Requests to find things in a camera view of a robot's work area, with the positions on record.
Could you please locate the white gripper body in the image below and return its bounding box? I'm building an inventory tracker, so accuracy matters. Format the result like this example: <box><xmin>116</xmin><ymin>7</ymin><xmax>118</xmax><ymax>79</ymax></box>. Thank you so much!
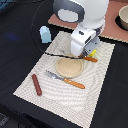
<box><xmin>71</xmin><ymin>25</ymin><xmax>100</xmax><ymax>56</ymax></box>

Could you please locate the light blue cup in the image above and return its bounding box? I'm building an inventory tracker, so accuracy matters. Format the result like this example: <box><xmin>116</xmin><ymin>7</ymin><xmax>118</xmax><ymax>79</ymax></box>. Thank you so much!
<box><xmin>39</xmin><ymin>26</ymin><xmax>51</xmax><ymax>43</ymax></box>

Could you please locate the brown toy sausage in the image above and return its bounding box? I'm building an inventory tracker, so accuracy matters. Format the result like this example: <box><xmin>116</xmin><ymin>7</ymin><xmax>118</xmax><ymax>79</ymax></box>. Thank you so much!
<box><xmin>32</xmin><ymin>74</ymin><xmax>42</xmax><ymax>96</ymax></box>

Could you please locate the yellow butter box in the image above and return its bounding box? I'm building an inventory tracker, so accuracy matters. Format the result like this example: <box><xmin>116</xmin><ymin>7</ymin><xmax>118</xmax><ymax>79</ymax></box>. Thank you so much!
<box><xmin>89</xmin><ymin>49</ymin><xmax>96</xmax><ymax>57</ymax></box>

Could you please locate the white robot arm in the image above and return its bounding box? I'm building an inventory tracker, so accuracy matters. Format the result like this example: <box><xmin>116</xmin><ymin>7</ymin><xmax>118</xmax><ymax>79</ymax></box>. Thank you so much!
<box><xmin>53</xmin><ymin>0</ymin><xmax>109</xmax><ymax>57</ymax></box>

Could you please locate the pink toy stove board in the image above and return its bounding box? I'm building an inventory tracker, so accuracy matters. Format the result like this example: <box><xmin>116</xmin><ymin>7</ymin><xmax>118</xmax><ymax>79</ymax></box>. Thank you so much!
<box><xmin>48</xmin><ymin>0</ymin><xmax>128</xmax><ymax>43</ymax></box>

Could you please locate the round tan plate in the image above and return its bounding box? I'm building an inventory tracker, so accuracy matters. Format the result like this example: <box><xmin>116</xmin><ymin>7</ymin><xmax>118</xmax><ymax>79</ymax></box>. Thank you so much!
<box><xmin>56</xmin><ymin>58</ymin><xmax>83</xmax><ymax>78</ymax></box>

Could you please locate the beige bowl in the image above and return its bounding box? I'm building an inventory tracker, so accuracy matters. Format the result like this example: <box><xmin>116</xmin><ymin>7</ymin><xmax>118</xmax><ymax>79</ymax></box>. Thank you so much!
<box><xmin>119</xmin><ymin>5</ymin><xmax>128</xmax><ymax>30</ymax></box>

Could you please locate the beige woven placemat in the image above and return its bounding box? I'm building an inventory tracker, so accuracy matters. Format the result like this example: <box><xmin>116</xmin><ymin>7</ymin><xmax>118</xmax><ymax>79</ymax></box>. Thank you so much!
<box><xmin>12</xmin><ymin>30</ymin><xmax>116</xmax><ymax>128</ymax></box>

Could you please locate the black cable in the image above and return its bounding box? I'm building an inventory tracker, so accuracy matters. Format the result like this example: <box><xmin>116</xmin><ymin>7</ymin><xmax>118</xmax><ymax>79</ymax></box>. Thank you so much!
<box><xmin>0</xmin><ymin>0</ymin><xmax>84</xmax><ymax>58</ymax></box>

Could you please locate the knife with orange handle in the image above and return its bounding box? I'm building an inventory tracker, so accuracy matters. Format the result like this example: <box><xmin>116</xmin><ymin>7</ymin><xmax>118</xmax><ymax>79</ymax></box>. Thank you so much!
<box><xmin>83</xmin><ymin>56</ymin><xmax>98</xmax><ymax>62</ymax></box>

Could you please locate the fork with orange handle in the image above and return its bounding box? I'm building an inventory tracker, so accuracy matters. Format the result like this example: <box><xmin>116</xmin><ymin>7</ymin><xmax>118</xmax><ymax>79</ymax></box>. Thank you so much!
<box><xmin>45</xmin><ymin>70</ymin><xmax>85</xmax><ymax>89</ymax></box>

